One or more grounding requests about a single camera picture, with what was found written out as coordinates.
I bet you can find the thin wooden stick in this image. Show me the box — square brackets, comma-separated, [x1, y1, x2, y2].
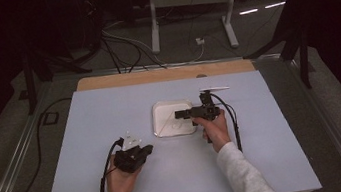
[156, 110, 180, 136]

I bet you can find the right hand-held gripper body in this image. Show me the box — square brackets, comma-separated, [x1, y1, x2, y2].
[187, 84, 236, 128]

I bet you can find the white rectangular tray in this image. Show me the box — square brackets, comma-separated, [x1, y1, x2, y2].
[148, 96, 198, 141]

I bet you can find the black floor cable bundle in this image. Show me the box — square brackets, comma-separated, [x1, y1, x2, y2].
[100, 26, 169, 78]

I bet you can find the right hand-held gripper cable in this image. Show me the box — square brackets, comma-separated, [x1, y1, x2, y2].
[209, 89, 245, 156]

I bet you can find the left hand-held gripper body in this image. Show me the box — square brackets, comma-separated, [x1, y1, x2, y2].
[109, 128, 152, 176]

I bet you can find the hand-held gripper cable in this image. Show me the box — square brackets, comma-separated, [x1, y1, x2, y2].
[209, 89, 245, 156]
[90, 136, 132, 192]

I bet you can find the black tripod stand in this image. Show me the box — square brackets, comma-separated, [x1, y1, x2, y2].
[18, 36, 97, 116]
[235, 0, 317, 98]

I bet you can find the long black floor cable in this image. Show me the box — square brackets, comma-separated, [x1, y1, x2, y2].
[0, 97, 86, 192]

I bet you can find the black floor socket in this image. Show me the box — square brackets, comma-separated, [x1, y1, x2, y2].
[41, 111, 61, 127]

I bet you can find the person's right hand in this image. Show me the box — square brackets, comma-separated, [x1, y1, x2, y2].
[192, 107, 234, 157]

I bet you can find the aluminium floor frame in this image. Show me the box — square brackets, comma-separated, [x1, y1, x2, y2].
[0, 35, 341, 192]

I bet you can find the person's left hand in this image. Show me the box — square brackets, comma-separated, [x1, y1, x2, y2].
[101, 150, 148, 192]

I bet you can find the pale blue table mat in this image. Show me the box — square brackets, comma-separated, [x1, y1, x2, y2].
[25, 58, 323, 192]

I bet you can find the left hand-held gripper cable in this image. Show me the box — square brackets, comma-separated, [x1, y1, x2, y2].
[90, 136, 132, 192]

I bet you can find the dark equipment rack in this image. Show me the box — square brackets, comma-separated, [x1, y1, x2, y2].
[75, 0, 109, 52]

